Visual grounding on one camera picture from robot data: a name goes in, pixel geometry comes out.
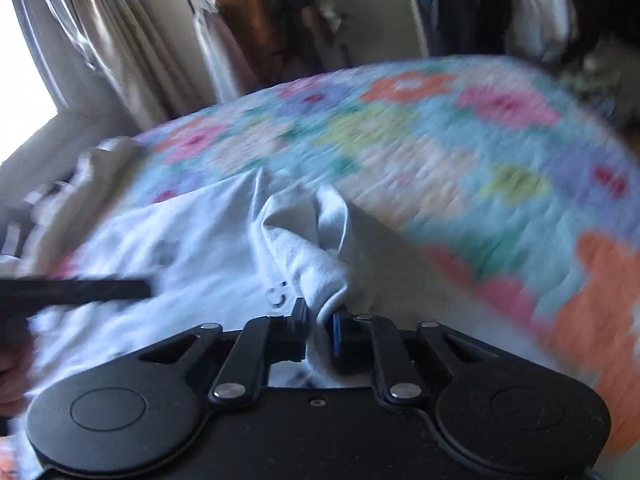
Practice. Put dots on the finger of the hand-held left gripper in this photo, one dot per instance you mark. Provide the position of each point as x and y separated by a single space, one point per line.
85 291

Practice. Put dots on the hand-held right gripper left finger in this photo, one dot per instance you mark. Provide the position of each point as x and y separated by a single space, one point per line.
299 321

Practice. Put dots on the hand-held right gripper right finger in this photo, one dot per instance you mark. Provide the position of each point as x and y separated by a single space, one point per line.
339 336

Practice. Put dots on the grey sweatshirt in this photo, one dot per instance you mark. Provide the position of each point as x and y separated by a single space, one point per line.
200 260

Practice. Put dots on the row of dark hanging clothes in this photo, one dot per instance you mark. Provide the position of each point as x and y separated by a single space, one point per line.
525 5

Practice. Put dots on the person's left hand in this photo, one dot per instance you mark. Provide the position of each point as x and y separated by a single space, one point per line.
12 375

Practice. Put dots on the white quilted blanket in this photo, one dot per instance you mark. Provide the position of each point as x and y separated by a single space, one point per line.
70 195

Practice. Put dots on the floral quilted bedspread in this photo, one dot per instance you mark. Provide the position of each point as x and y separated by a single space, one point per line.
425 160

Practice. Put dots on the window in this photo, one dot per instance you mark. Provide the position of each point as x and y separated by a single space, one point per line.
22 70

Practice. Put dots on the beige curtain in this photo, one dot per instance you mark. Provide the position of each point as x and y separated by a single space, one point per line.
115 35

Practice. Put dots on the white hanging garment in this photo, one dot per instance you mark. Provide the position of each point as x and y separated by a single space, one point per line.
215 55

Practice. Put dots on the brown hanging garment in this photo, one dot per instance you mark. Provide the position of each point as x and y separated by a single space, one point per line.
245 30

